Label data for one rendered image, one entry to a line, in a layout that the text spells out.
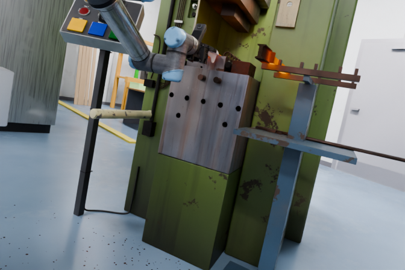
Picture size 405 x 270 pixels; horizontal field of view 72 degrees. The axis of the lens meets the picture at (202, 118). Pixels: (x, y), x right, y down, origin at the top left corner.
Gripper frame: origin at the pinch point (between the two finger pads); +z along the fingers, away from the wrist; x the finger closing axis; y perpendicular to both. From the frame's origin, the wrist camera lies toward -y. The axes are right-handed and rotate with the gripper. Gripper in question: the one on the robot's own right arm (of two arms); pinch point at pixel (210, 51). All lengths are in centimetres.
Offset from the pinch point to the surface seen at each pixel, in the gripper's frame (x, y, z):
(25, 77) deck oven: -241, 39, 77
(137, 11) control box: -43.1, -15.1, -3.4
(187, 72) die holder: -7.7, 11.6, -3.3
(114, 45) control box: -44.6, 5.3, -13.9
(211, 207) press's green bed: 17, 70, -3
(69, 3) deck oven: -228, -51, 106
